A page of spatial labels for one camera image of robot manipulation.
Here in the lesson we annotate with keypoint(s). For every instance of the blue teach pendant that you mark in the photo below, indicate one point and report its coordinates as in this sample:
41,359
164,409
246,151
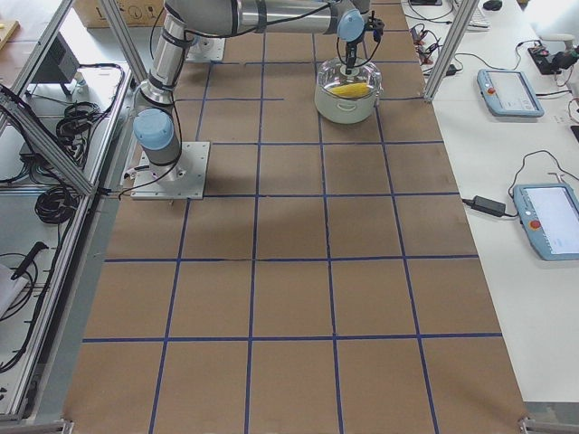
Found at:
509,94
549,216

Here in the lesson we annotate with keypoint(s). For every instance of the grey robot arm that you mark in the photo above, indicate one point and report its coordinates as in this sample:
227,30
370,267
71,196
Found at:
197,31

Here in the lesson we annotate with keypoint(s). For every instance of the glass pot lid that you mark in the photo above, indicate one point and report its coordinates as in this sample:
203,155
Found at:
333,73

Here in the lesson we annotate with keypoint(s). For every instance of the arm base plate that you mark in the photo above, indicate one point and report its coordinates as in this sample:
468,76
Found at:
205,50
185,181

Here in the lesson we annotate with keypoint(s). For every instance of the black power adapter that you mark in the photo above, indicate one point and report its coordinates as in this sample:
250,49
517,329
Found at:
488,206

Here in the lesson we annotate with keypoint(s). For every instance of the near blue teach pendant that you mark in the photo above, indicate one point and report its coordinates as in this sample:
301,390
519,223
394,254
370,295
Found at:
549,216

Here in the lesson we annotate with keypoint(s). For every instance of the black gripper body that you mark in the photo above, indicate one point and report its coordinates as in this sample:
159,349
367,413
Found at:
351,48

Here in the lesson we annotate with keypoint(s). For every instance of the pale green cooking pot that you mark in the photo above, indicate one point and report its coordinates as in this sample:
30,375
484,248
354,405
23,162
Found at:
344,111

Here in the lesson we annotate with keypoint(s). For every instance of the yellow corn cob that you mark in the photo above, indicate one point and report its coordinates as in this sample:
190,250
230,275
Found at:
356,90

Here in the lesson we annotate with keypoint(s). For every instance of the far blue teach pendant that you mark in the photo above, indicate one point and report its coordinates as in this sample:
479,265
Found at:
509,94

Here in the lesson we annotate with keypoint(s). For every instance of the aluminium frame post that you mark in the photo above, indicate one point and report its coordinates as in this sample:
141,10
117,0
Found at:
450,45

